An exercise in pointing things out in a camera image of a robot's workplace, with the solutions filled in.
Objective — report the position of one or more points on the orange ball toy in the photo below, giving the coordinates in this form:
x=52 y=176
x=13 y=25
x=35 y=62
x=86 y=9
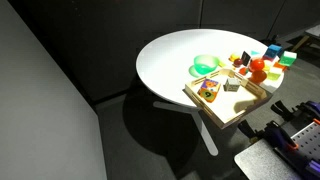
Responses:
x=258 y=76

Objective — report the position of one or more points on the wooden tray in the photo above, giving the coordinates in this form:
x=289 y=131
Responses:
x=230 y=106

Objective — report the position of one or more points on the small yellow toy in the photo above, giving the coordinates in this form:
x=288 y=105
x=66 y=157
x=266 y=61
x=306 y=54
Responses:
x=234 y=56

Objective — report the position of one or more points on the small red toy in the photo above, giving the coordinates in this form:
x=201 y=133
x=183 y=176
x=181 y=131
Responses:
x=243 y=71

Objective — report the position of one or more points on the colorful number cube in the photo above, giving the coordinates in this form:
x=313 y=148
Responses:
x=208 y=93

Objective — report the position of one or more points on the green translucent bowl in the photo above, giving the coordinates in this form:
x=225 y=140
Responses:
x=205 y=65

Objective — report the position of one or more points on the white table base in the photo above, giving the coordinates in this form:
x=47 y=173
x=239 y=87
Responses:
x=205 y=133

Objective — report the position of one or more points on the small yellow piece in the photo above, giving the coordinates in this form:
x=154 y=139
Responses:
x=221 y=64

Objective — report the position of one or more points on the white grey cube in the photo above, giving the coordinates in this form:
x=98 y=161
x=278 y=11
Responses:
x=231 y=85

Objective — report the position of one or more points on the small dark red ball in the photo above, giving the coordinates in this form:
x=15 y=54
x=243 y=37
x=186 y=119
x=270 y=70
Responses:
x=237 y=62

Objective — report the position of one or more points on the dark card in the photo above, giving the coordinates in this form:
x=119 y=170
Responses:
x=246 y=58

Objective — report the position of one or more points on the white teal printed block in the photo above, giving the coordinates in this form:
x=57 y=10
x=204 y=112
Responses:
x=255 y=52

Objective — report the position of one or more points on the magenta cube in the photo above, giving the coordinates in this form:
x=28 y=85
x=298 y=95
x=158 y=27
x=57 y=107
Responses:
x=267 y=58

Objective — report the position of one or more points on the purple black clamp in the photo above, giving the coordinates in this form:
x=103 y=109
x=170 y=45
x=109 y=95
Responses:
x=283 y=110
x=266 y=133

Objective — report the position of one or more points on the light green translucent cube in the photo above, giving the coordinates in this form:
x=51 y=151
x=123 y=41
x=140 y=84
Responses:
x=275 y=75

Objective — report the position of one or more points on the blue cube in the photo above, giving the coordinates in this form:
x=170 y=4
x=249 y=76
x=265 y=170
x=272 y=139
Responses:
x=274 y=50

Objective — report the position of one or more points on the orange cube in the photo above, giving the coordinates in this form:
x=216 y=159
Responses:
x=280 y=66

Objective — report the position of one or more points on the grey metal plate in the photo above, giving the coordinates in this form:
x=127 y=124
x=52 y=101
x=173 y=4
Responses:
x=260 y=163

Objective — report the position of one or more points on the perforated metal plate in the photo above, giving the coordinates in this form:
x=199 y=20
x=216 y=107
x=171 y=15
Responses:
x=308 y=138

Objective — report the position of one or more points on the wooden leg side table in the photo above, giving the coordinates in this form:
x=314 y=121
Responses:
x=308 y=36

